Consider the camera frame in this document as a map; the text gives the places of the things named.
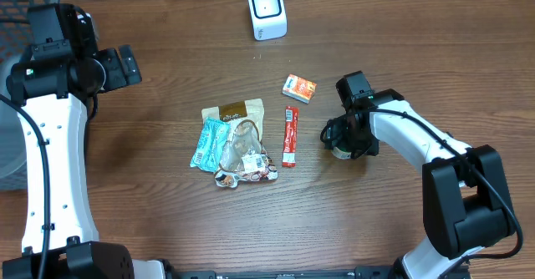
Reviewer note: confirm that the red snack stick packet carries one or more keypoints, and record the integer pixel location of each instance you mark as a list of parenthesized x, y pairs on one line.
[(290, 137)]

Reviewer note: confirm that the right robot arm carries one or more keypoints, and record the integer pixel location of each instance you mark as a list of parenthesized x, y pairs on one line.
[(467, 207)]

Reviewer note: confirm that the white barcode scanner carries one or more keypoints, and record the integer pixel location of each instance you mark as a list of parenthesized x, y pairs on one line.
[(269, 19)]

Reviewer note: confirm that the brown snack pouch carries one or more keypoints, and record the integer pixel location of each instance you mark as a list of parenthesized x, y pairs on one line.
[(244, 157)]

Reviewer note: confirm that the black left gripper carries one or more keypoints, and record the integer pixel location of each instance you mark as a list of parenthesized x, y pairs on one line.
[(116, 77)]

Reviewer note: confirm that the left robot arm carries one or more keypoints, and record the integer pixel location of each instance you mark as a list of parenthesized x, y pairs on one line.
[(54, 91)]

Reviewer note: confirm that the green lid jar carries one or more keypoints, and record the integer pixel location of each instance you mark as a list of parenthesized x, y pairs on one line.
[(341, 154)]

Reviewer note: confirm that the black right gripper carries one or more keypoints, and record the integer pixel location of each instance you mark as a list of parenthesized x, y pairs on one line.
[(336, 138)]

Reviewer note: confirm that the orange Kleenex tissue box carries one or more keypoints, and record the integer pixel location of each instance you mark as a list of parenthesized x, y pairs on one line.
[(299, 88)]

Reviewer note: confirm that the teal Kleenex tissue pack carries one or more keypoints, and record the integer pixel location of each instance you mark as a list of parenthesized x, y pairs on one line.
[(210, 145)]

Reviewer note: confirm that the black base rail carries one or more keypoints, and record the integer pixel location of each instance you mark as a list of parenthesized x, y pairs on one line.
[(284, 275)]

